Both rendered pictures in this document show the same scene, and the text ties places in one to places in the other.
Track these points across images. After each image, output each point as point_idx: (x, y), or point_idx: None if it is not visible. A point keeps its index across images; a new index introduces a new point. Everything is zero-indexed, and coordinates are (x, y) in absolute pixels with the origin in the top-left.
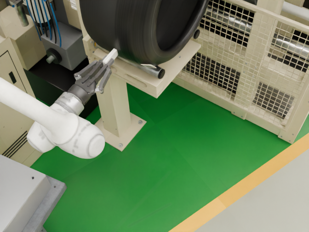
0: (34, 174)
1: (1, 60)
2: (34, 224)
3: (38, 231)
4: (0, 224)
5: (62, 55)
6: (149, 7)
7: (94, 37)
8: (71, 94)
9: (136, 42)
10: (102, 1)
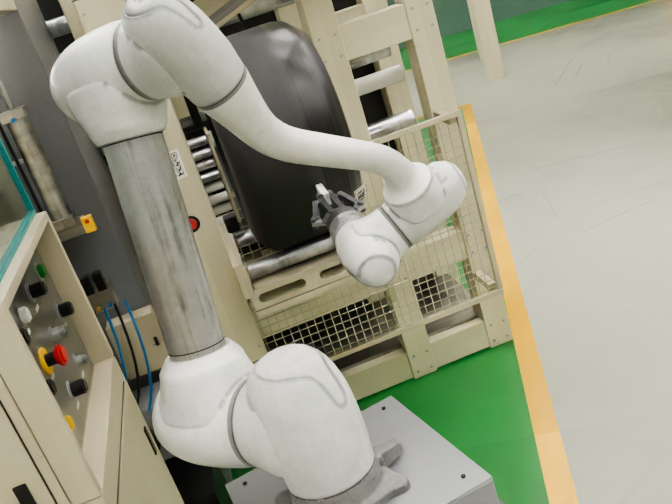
0: (379, 406)
1: (128, 398)
2: None
3: None
4: (439, 449)
5: None
6: (333, 86)
7: (281, 194)
8: (346, 211)
9: None
10: (278, 113)
